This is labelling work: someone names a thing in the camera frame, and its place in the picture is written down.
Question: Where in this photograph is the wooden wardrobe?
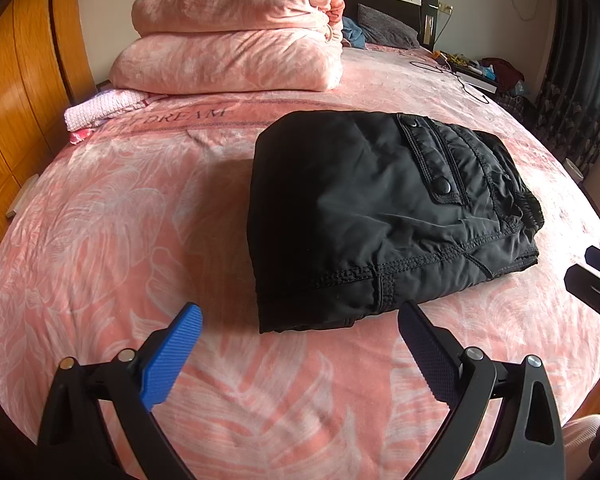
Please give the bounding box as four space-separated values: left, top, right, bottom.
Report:
0 0 94 277

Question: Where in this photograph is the blue cloth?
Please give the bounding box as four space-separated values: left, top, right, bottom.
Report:
340 15 369 51

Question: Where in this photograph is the dark red cloth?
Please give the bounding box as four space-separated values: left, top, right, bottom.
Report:
481 57 526 87

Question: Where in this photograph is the black jacket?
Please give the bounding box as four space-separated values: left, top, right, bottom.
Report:
252 110 546 335

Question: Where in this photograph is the cluttered nightstand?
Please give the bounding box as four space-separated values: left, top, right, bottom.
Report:
431 49 499 95

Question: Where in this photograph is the grey pillow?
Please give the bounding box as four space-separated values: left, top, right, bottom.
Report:
357 3 421 51

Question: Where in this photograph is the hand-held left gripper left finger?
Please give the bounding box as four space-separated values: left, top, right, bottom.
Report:
37 302 204 480

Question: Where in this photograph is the pink leaf-print blanket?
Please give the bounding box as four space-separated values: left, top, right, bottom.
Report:
0 41 600 480

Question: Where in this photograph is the pink knit cloth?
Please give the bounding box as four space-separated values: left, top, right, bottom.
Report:
63 88 149 134

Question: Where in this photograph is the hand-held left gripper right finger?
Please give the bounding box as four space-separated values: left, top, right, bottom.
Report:
397 299 566 480

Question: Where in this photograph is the black cable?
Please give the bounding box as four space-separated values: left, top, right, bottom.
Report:
410 59 492 104

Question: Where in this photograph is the dark patterned curtain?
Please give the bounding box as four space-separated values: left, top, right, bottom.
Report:
531 0 600 177

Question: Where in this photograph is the white wall cable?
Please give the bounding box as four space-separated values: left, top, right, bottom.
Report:
509 0 552 24

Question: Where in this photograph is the person's right forearm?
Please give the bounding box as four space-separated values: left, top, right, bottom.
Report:
561 355 600 462

